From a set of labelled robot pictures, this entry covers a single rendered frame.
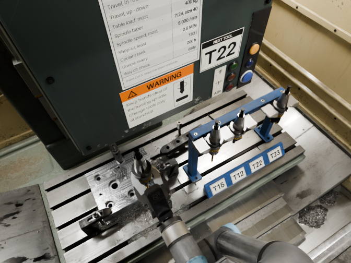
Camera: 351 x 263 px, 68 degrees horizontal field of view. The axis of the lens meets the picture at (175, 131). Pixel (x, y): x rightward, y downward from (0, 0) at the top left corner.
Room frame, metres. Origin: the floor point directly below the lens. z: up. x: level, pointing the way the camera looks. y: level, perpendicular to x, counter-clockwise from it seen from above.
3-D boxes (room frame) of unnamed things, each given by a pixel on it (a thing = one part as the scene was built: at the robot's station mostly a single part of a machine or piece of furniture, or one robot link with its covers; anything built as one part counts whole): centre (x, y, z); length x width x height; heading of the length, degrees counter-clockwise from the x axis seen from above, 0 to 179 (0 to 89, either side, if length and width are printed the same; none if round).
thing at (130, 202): (0.50, 0.23, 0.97); 0.29 x 0.23 x 0.05; 117
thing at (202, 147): (0.52, -0.10, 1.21); 0.07 x 0.05 x 0.01; 27
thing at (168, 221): (0.27, 0.05, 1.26); 0.12 x 0.08 x 0.09; 27
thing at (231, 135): (0.57, -0.19, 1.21); 0.07 x 0.05 x 0.01; 27
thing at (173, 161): (0.55, 0.06, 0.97); 0.13 x 0.03 x 0.15; 117
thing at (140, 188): (0.35, 0.13, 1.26); 0.09 x 0.03 x 0.06; 41
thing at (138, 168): (0.38, 0.11, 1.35); 0.04 x 0.04 x 0.07
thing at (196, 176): (0.56, -0.07, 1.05); 0.10 x 0.05 x 0.30; 27
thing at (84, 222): (0.34, 0.34, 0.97); 0.13 x 0.03 x 0.15; 117
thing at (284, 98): (0.69, -0.44, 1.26); 0.04 x 0.04 x 0.07
